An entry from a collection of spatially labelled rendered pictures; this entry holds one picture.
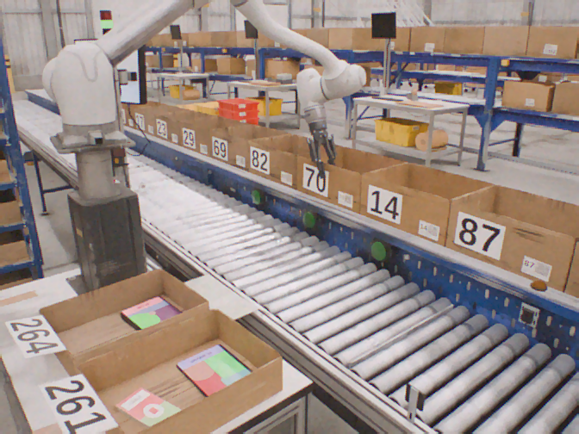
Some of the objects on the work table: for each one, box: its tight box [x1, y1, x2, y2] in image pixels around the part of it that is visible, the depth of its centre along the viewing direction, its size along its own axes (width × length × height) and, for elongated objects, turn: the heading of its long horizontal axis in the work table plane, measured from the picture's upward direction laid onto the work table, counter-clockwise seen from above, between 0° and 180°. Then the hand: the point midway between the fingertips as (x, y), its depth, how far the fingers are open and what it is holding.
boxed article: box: [115, 388, 181, 428], centre depth 102 cm, size 8×16×2 cm, turn 57°
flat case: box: [121, 296, 183, 331], centre depth 136 cm, size 14×19×2 cm
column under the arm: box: [65, 183, 152, 295], centre depth 154 cm, size 26×26×33 cm
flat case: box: [176, 344, 253, 397], centre depth 115 cm, size 14×19×2 cm
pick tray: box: [38, 269, 210, 377], centre depth 130 cm, size 28×38×10 cm
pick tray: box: [77, 308, 283, 434], centre depth 108 cm, size 28×38×10 cm
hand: (326, 170), depth 195 cm, fingers open, 5 cm apart
